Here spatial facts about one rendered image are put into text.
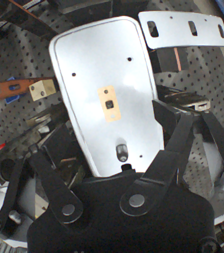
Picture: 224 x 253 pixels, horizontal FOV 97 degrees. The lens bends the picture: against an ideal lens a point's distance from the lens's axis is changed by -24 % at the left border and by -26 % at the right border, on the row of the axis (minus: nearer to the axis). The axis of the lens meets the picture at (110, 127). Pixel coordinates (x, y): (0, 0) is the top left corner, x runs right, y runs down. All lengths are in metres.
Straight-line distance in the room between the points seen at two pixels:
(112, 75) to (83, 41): 0.10
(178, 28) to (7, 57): 0.78
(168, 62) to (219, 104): 0.61
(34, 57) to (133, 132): 0.58
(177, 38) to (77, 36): 0.24
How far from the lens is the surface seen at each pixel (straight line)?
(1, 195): 0.83
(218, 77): 0.88
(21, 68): 0.75
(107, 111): 0.31
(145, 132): 0.34
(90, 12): 0.39
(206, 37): 0.42
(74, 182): 0.37
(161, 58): 0.35
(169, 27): 0.36
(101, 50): 0.31
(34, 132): 0.26
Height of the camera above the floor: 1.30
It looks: 69 degrees down
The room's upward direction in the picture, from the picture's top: 178 degrees clockwise
